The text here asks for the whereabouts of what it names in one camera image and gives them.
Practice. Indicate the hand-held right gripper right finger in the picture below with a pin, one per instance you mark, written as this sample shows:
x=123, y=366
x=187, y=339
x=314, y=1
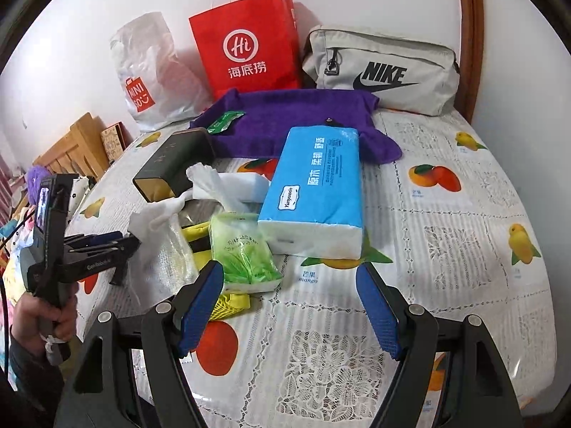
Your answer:
x=379, y=316

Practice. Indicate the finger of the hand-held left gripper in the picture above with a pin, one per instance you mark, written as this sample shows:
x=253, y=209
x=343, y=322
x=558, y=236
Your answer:
x=100, y=247
x=96, y=236

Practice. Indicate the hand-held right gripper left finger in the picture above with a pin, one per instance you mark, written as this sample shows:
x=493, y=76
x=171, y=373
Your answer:
x=200, y=307

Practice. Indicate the yellow mesh bag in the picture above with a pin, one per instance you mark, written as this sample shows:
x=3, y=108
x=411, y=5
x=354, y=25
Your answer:
x=232, y=305

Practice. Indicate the green wet wipe packet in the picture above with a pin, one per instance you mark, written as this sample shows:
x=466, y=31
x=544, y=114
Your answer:
x=241, y=254

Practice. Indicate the white foam block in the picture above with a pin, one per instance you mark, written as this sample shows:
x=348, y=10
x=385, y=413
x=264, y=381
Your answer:
x=247, y=185

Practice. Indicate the person's left forearm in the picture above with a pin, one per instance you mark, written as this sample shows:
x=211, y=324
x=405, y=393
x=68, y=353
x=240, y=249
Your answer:
x=31, y=379

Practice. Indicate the person's left hand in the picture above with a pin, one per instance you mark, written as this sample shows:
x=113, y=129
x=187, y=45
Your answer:
x=31, y=321

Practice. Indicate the white dotted cloth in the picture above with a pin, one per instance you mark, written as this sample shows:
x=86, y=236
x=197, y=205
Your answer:
x=80, y=191

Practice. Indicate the brown patterned book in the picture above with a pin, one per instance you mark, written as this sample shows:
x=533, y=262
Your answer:
x=113, y=140

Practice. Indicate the fruit printed tablecloth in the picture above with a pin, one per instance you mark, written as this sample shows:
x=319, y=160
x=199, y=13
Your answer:
x=446, y=232

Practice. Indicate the dark green tin box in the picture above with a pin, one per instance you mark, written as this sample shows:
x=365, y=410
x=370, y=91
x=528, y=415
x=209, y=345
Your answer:
x=178, y=156

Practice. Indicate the blue tissue pack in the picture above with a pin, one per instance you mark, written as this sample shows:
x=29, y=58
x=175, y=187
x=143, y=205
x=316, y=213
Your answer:
x=312, y=178

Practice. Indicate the small green packet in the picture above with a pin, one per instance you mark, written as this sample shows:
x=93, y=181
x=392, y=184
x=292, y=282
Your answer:
x=223, y=121

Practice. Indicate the white plastic shopping bag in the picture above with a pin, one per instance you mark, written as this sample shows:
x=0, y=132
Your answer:
x=156, y=53

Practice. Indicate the purple towel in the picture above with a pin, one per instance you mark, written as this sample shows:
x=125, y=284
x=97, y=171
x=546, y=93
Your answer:
x=276, y=111

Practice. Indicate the grey waist bag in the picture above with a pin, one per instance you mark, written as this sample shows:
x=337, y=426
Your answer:
x=401, y=53

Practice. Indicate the red paper bag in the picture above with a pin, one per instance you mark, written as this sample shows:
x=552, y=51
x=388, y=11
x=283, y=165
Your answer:
x=267, y=18

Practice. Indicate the brown wooden door frame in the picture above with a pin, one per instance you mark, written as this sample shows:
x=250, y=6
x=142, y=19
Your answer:
x=475, y=31

